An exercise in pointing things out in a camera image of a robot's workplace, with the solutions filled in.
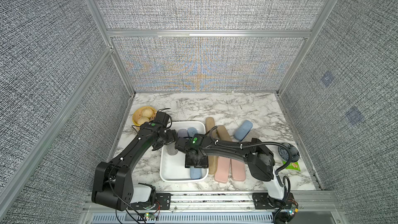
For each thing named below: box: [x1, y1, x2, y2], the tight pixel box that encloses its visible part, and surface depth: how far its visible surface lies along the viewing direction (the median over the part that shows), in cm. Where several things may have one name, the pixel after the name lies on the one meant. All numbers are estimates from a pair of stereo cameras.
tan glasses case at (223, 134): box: [216, 124, 233, 142], surface depth 97 cm
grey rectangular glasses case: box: [241, 130, 261, 143], surface depth 95 cm
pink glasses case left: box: [214, 156, 231, 184], surface depth 82 cm
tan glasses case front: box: [207, 155, 219, 175], surface depth 83 cm
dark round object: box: [277, 142, 301, 163], surface depth 88 cm
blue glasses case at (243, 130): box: [233, 120, 253, 142], surface depth 99 cm
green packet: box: [282, 160, 302, 172], surface depth 85 cm
